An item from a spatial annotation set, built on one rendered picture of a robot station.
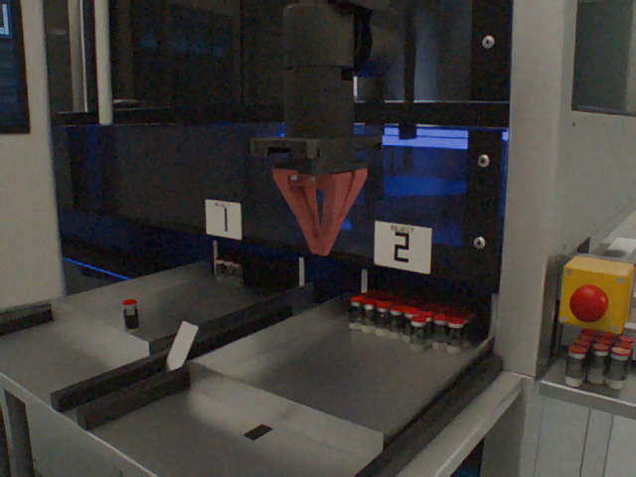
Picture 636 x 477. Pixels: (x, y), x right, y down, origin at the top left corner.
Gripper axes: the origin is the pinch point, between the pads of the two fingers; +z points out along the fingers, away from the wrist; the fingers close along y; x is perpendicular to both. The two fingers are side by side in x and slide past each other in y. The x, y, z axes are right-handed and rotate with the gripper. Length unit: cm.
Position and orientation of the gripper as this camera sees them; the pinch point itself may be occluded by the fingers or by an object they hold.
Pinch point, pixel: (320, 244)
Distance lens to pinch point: 48.7
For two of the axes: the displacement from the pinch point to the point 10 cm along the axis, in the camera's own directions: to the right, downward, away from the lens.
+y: 6.0, -1.9, 7.8
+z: 0.1, 9.7, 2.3
